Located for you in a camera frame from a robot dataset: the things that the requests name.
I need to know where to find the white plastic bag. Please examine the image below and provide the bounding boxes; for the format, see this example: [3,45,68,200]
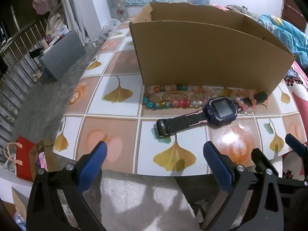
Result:
[103,19,122,32]

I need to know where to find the open cardboard carton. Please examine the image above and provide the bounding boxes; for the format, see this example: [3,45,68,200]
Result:
[2,186,30,231]

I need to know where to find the metal railing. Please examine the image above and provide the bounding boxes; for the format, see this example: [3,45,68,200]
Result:
[0,17,52,147]

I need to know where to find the pile of clothes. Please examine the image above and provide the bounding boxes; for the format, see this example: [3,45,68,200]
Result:
[46,5,69,39]

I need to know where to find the dark blue smartwatch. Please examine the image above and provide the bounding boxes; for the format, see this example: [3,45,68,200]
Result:
[156,91,269,137]

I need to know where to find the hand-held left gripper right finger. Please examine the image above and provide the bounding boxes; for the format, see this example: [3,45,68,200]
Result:
[200,141,284,231]

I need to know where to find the brown paper bag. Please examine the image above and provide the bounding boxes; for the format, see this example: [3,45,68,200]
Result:
[29,140,58,174]

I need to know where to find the hanging pink garment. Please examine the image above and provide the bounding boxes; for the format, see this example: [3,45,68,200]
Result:
[32,0,51,15]

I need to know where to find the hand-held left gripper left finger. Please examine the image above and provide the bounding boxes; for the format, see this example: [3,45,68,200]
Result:
[26,141,108,231]

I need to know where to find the grey box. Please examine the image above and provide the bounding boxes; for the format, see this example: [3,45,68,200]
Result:
[40,30,86,81]

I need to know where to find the white fluffy rug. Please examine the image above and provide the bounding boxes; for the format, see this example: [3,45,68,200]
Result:
[100,170,200,231]

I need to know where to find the blue blanket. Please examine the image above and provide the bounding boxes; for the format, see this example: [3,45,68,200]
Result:
[259,14,308,64]

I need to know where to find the red gift bag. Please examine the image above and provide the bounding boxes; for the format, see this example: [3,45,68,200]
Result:
[16,135,36,182]

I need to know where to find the dark red door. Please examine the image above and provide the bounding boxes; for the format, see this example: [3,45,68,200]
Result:
[280,0,308,32]

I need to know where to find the pink bead bracelet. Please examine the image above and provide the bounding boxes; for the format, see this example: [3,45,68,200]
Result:
[230,89,259,116]

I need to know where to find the multicoloured bead bracelet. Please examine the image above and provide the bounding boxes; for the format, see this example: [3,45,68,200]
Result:
[143,84,205,109]

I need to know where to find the brown cardboard box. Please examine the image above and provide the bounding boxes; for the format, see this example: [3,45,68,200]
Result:
[129,2,296,94]

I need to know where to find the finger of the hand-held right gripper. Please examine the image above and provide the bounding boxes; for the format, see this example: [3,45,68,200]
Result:
[285,133,308,160]
[251,149,280,177]

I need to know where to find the white curtain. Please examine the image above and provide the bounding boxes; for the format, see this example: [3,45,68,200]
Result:
[56,0,86,46]

